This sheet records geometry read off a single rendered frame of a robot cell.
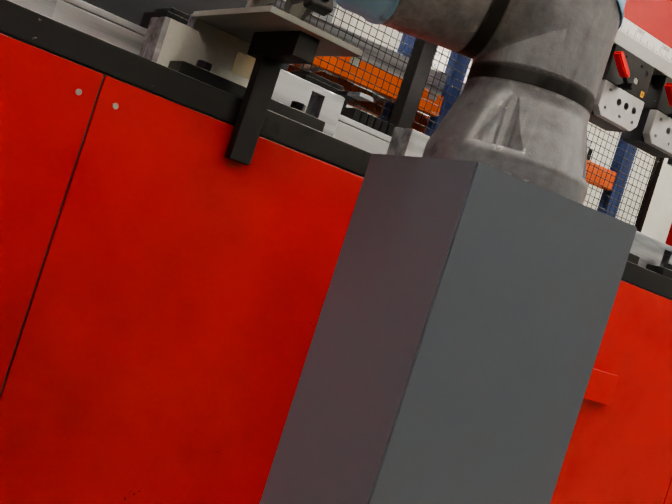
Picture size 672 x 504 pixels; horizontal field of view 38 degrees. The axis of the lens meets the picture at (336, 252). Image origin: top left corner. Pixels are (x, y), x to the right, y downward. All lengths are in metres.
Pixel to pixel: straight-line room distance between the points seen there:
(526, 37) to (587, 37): 0.05
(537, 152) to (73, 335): 0.91
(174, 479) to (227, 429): 0.12
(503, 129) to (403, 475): 0.30
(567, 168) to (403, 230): 0.15
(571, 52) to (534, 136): 0.08
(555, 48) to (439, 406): 0.32
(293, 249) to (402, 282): 0.89
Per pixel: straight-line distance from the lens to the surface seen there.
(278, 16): 1.49
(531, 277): 0.82
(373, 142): 2.22
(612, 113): 2.35
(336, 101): 1.85
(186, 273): 1.59
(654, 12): 2.45
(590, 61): 0.88
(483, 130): 0.84
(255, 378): 1.70
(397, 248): 0.83
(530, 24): 0.87
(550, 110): 0.85
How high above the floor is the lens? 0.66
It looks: 1 degrees up
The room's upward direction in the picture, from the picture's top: 18 degrees clockwise
